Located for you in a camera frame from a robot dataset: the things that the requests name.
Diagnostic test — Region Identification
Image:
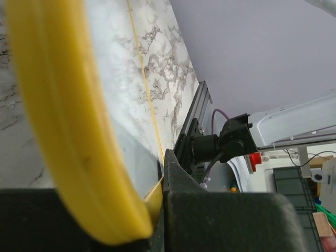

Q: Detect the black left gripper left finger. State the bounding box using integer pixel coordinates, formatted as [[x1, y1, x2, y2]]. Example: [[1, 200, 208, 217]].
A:
[[1, 189, 164, 251]]

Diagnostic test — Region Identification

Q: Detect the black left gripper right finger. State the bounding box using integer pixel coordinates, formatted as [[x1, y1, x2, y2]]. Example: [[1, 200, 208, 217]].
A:
[[163, 150, 307, 251]]

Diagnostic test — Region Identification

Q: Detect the yellow framed whiteboard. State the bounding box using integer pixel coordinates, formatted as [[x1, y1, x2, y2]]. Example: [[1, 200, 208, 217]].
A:
[[5, 0, 166, 245]]

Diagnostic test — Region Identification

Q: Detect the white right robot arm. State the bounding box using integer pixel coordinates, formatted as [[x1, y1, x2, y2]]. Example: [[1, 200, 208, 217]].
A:
[[186, 1, 335, 148]]

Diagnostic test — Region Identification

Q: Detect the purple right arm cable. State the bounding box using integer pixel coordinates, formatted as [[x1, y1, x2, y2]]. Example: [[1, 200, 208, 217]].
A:
[[211, 109, 230, 134]]

